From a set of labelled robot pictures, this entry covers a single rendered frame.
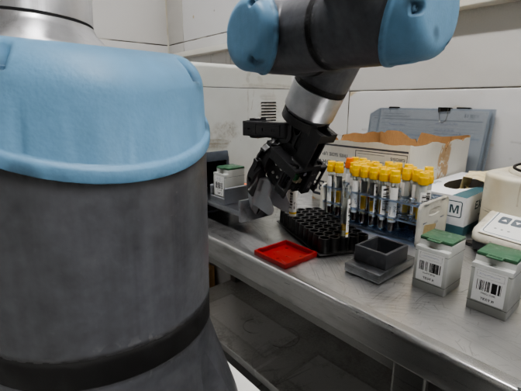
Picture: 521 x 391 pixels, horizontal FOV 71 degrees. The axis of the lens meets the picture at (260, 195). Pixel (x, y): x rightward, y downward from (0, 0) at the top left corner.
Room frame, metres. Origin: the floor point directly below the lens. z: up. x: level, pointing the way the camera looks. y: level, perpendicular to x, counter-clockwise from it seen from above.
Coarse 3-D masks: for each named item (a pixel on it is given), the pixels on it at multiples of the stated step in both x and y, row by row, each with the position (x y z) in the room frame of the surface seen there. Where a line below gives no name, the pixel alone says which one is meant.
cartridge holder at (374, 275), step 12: (372, 240) 0.50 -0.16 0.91; (384, 240) 0.50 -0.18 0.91; (360, 252) 0.47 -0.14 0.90; (372, 252) 0.45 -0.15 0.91; (384, 252) 0.50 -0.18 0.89; (396, 252) 0.45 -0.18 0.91; (348, 264) 0.46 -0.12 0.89; (360, 264) 0.46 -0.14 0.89; (372, 264) 0.45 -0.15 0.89; (384, 264) 0.44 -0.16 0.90; (396, 264) 0.46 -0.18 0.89; (408, 264) 0.47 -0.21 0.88; (372, 276) 0.43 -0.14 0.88; (384, 276) 0.43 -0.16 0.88
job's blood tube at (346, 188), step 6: (348, 186) 0.53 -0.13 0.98; (342, 192) 0.54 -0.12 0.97; (348, 192) 0.53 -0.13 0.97; (342, 198) 0.54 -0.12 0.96; (348, 198) 0.53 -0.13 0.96; (342, 204) 0.53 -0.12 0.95; (348, 204) 0.53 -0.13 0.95; (342, 210) 0.53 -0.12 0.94; (348, 210) 0.53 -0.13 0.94; (342, 216) 0.53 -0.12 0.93; (348, 216) 0.53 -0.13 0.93; (342, 222) 0.53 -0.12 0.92; (348, 222) 0.53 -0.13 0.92; (342, 228) 0.53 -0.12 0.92; (348, 228) 0.53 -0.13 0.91; (342, 234) 0.53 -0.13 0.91
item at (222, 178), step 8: (240, 168) 0.69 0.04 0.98; (216, 176) 0.69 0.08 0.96; (224, 176) 0.67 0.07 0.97; (232, 176) 0.68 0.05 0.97; (240, 176) 0.69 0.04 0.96; (216, 184) 0.69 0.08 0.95; (224, 184) 0.67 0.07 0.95; (232, 184) 0.68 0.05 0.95; (240, 184) 0.69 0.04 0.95; (216, 192) 0.69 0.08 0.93
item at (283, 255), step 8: (288, 240) 0.56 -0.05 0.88; (264, 248) 0.53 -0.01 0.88; (272, 248) 0.54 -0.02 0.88; (280, 248) 0.54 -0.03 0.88; (288, 248) 0.54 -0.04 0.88; (296, 248) 0.54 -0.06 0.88; (304, 248) 0.53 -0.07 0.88; (264, 256) 0.50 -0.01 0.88; (272, 256) 0.51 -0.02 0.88; (280, 256) 0.51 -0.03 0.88; (288, 256) 0.51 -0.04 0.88; (296, 256) 0.51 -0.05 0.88; (304, 256) 0.50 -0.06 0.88; (312, 256) 0.51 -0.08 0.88; (280, 264) 0.48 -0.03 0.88; (288, 264) 0.48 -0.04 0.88; (296, 264) 0.49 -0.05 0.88
